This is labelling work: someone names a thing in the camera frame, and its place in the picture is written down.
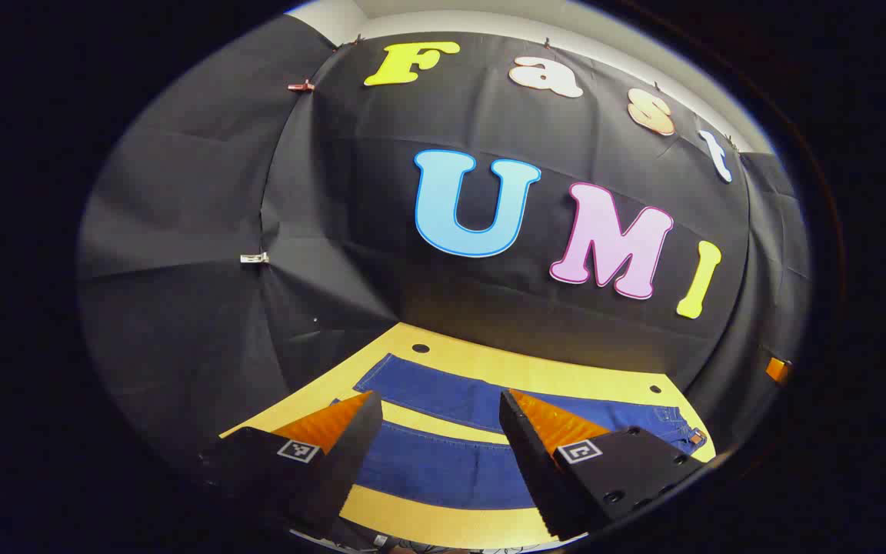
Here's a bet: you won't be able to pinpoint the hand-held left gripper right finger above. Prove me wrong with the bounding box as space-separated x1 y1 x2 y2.
498 389 709 541

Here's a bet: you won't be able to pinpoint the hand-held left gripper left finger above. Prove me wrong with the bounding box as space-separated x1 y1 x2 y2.
197 391 384 539

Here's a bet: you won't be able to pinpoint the blue denim jeans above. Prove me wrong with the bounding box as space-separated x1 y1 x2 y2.
331 352 708 510

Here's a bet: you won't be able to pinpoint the black backdrop cloth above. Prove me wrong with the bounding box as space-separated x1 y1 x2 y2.
78 15 813 470

